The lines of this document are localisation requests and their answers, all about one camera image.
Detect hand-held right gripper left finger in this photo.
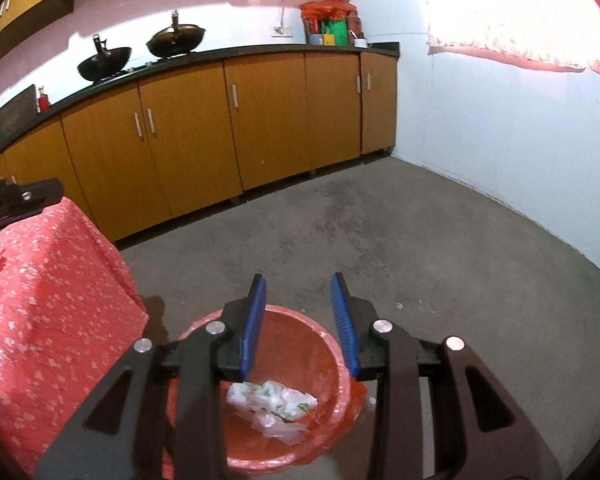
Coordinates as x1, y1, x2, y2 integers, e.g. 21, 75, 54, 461
34, 273, 268, 480

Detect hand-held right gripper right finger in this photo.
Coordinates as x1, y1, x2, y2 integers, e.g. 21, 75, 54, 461
329, 272, 563, 480

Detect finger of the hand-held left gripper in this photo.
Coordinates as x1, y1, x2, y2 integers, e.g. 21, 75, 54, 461
0, 177, 63, 236

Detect red trash bin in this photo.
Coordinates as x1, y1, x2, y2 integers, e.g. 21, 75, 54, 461
162, 304, 368, 480

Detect crumpled white plastic wrappers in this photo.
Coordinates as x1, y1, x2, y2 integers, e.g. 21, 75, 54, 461
225, 380, 320, 447

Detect dark cutting board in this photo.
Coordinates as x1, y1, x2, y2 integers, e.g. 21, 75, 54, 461
0, 84, 37, 145

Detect red floral tablecloth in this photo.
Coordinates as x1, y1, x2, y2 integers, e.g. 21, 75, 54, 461
0, 196, 150, 478

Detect black open wok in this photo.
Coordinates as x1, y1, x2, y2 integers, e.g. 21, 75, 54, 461
77, 34, 132, 82

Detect wooden base cabinet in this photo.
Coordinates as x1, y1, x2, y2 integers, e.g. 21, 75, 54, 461
0, 42, 400, 243

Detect black wok with lid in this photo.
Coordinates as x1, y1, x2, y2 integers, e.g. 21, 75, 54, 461
146, 9, 207, 57

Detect green packet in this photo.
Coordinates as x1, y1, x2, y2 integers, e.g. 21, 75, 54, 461
322, 19, 348, 47

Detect red plastic bag on goods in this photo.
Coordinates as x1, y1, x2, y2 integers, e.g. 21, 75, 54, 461
300, 0, 357, 23

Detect pink floral curtain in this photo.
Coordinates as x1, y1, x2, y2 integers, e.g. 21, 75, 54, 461
415, 0, 600, 78

